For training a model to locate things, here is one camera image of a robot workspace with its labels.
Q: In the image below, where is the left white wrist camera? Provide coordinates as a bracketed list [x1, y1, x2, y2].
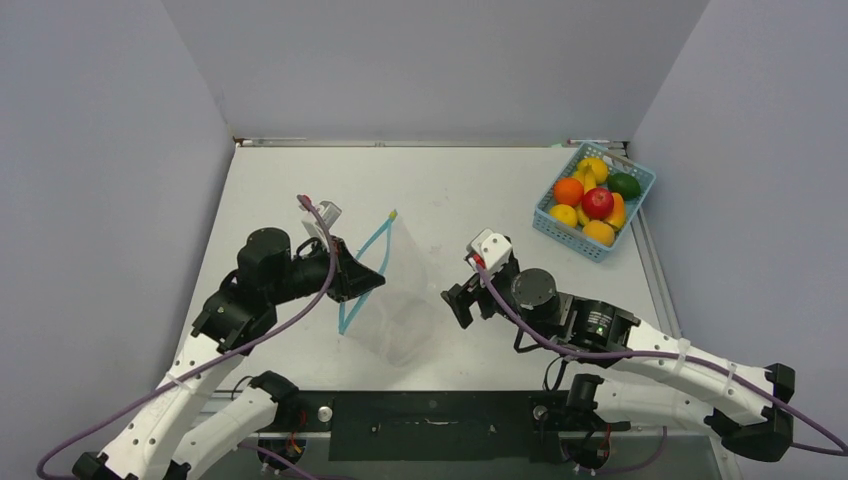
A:
[301, 200, 343, 242]

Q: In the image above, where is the marker pen on edge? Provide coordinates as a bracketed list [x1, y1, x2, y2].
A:
[566, 139, 613, 145]

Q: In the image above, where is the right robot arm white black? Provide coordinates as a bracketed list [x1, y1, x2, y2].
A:
[441, 230, 795, 463]

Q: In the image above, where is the clear zip top bag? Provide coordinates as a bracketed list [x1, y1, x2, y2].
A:
[338, 210, 435, 367]

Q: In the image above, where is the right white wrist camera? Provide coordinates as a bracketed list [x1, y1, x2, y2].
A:
[465, 228, 507, 274]

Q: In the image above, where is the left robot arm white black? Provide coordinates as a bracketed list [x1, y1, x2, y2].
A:
[72, 228, 386, 479]

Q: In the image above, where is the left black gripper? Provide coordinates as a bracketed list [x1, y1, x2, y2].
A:
[266, 235, 384, 306]

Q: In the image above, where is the red apple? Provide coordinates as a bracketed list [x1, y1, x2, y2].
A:
[581, 187, 615, 220]

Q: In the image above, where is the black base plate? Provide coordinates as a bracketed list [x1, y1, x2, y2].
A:
[260, 391, 630, 463]

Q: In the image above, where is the yellow orange fruit bottom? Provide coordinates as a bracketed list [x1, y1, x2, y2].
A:
[582, 220, 616, 247]

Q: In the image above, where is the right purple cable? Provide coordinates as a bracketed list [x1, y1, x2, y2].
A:
[475, 254, 848, 458]

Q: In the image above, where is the blue plastic basket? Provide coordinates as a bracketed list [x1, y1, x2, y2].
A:
[533, 143, 656, 262]

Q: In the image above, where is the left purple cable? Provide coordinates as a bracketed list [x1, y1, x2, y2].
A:
[36, 194, 340, 480]

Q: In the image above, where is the orange yellow mango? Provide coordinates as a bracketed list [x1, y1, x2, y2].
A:
[604, 192, 627, 232]

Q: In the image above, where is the aluminium rail frame right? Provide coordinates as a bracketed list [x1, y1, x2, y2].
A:
[609, 142, 737, 439]

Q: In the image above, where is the purple cable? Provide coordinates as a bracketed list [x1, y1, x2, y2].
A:
[475, 254, 848, 458]
[36, 194, 340, 480]

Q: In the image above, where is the yellow orange fruit left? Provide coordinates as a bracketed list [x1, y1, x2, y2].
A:
[548, 204, 579, 228]

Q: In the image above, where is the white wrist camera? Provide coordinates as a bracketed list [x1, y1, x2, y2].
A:
[301, 200, 343, 242]
[465, 228, 507, 274]

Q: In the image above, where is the green avocado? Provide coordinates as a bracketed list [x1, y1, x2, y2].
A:
[606, 172, 642, 201]

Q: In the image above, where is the yellow lemon top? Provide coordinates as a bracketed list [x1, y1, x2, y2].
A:
[573, 157, 609, 184]

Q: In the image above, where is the yellow banana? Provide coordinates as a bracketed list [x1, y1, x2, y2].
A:
[572, 166, 597, 226]

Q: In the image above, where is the yellow orange fruit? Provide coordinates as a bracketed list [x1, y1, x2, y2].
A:
[548, 204, 579, 228]
[582, 220, 616, 247]

